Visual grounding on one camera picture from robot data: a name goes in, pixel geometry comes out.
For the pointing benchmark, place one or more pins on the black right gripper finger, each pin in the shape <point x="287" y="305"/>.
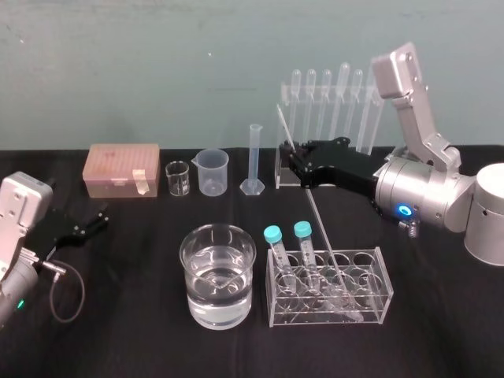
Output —
<point x="302" y="149"/>
<point x="306" y="171"/>

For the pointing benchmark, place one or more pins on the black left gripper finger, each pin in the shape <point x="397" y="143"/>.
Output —
<point x="86" y="232"/>
<point x="92" y="214"/>

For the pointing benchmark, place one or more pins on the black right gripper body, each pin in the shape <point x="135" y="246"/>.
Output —
<point x="338" y="165"/>

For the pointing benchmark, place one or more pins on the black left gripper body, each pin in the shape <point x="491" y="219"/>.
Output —
<point x="53" y="236"/>

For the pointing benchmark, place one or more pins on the glass thermometer rod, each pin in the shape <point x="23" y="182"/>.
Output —
<point x="319" y="220"/>

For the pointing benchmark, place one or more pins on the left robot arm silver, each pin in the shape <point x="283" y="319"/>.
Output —
<point x="17" y="220"/>

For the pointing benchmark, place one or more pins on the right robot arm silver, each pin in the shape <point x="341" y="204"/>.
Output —
<point x="417" y="193"/>

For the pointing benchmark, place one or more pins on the teal capped centrifuge tube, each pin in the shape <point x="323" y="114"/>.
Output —
<point x="273" y="235"/>
<point x="302" y="230"/>

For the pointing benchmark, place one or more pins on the small glass beaker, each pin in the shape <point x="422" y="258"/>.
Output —
<point x="178" y="181"/>

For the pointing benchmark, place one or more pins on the clear plastic measuring beaker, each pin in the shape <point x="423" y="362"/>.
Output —
<point x="212" y="173"/>

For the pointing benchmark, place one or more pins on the clear acrylic test tube rack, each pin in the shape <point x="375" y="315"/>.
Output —
<point x="374" y="291"/>

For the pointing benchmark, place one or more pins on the large glass beaker with water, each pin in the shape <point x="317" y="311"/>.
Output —
<point x="216" y="283"/>

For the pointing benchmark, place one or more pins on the clear plastic graduated cylinder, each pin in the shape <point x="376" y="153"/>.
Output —
<point x="254" y="157"/>

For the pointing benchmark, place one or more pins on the translucent brown pipette tip box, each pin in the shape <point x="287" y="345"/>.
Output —
<point x="114" y="167"/>

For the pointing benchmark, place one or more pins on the beige tape strip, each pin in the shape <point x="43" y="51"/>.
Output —
<point x="141" y="181"/>

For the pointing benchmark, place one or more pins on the black table cloth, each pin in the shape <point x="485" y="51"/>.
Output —
<point x="130" y="346"/>

